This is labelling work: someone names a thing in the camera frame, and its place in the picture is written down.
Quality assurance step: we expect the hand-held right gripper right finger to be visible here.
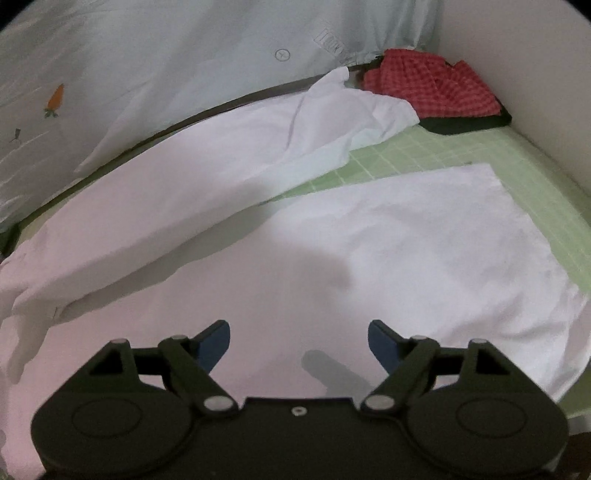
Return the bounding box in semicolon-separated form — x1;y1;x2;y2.
360;318;514;420

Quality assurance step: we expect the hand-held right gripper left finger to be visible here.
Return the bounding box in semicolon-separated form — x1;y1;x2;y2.
88;319;239;420

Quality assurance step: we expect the white shirt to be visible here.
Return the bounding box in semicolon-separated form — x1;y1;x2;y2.
0;66;589;475

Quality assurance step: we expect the green checkered bed mat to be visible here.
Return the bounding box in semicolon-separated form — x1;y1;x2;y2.
275;121;591;435

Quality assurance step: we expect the red checkered cushion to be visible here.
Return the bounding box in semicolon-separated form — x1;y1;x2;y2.
359;48;511;136

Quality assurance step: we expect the light carrot print blanket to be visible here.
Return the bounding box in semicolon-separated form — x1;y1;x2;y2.
0;0;441;228

